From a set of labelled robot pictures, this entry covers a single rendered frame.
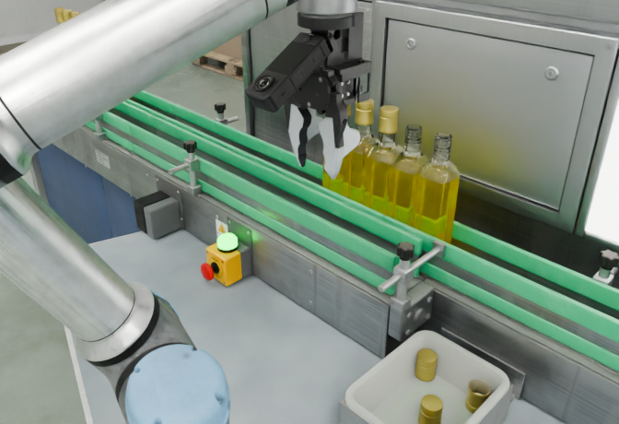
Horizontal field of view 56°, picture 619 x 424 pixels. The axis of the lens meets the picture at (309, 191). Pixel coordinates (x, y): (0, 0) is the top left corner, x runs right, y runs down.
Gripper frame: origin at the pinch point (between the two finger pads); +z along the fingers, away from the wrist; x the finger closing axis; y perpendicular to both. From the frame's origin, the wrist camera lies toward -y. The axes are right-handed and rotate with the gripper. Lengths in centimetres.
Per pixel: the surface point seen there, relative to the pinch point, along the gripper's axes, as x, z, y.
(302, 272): 17.3, 33.9, 14.5
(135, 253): 60, 43, 1
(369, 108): 14.5, 2.8, 29.5
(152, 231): 61, 40, 7
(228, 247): 35.1, 34.1, 10.0
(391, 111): 8.9, 1.9, 28.9
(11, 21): 591, 89, 161
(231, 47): 366, 94, 267
